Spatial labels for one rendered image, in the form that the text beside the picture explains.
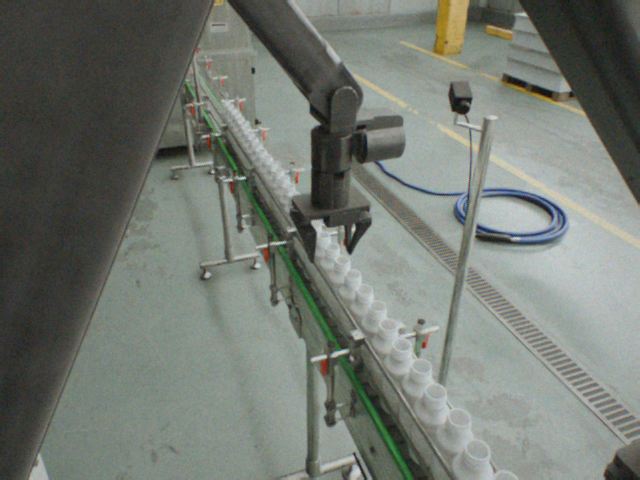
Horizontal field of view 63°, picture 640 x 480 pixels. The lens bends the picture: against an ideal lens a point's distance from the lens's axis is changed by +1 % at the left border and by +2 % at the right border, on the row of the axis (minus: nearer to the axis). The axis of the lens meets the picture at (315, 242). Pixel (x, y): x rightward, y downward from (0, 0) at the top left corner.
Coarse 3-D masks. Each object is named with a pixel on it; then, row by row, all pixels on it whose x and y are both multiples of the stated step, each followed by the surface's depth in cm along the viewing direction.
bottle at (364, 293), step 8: (360, 288) 111; (368, 288) 111; (360, 296) 109; (368, 296) 109; (352, 304) 112; (360, 304) 110; (368, 304) 110; (352, 312) 111; (360, 312) 110; (360, 320) 111; (352, 328) 113; (360, 328) 112
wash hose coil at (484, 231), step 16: (432, 192) 405; (448, 192) 403; (464, 192) 403; (496, 192) 403; (512, 192) 401; (528, 192) 397; (464, 208) 382; (560, 208) 375; (480, 224) 356; (560, 224) 361; (496, 240) 343; (512, 240) 340; (528, 240) 339; (544, 240) 343
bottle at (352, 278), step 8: (352, 272) 116; (360, 272) 115; (344, 280) 115; (352, 280) 113; (360, 280) 115; (344, 288) 116; (352, 288) 114; (344, 296) 115; (352, 296) 115; (344, 304) 116; (344, 320) 118; (344, 328) 120
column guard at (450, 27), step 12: (444, 0) 795; (456, 0) 784; (468, 0) 790; (444, 12) 800; (456, 12) 793; (444, 24) 806; (456, 24) 803; (444, 36) 811; (456, 36) 813; (444, 48) 818; (456, 48) 824
